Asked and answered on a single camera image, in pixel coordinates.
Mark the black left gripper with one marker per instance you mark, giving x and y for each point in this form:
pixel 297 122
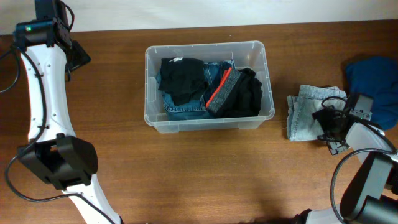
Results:
pixel 76 59

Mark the black shorts red grey waistband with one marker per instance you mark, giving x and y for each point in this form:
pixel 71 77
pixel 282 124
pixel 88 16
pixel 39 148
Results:
pixel 239 94

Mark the light blue denim jeans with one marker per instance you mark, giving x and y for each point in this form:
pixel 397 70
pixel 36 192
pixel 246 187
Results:
pixel 301 126

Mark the navy blue folded garment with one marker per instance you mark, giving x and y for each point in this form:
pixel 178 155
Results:
pixel 376 77

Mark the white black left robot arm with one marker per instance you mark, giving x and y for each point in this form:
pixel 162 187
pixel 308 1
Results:
pixel 54 154

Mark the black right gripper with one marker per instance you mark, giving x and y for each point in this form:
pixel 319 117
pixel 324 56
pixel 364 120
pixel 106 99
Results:
pixel 324 117

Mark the black Nike t-shirt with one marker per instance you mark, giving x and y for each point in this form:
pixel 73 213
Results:
pixel 183 79

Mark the clear plastic storage bin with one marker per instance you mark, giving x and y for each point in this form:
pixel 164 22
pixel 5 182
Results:
pixel 247 54

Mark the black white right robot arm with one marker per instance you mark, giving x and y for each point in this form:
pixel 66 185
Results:
pixel 363 200

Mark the dark blue denim jeans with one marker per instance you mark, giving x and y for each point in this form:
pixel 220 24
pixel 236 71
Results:
pixel 196 109

